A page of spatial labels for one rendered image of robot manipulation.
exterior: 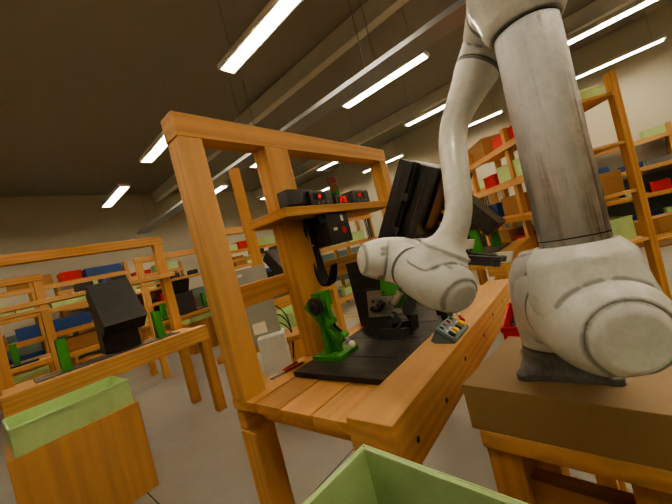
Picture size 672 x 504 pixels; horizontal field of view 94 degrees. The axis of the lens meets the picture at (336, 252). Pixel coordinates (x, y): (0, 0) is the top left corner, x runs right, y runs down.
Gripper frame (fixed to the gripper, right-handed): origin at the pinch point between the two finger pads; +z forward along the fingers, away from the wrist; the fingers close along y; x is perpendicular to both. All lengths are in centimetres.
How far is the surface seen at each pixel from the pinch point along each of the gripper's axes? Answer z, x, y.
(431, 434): -23, 46, -13
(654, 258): 306, 50, 79
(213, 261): -74, 14, 50
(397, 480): -48, 28, -32
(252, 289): -59, 31, 61
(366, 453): -51, 28, -26
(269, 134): -46, -33, 89
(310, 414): -51, 48, 6
